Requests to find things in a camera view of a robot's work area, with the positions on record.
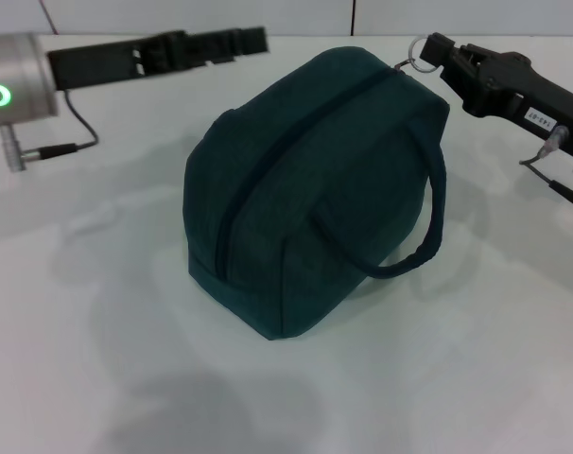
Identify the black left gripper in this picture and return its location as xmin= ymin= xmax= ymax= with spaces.
xmin=47 ymin=27 xmax=271 ymax=91

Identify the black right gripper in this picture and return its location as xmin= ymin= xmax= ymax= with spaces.
xmin=418 ymin=31 xmax=573 ymax=160

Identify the dark teal insulated lunch bag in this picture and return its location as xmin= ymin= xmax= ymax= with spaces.
xmin=182 ymin=36 xmax=451 ymax=341

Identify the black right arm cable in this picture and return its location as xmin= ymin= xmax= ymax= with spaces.
xmin=518 ymin=126 xmax=573 ymax=223

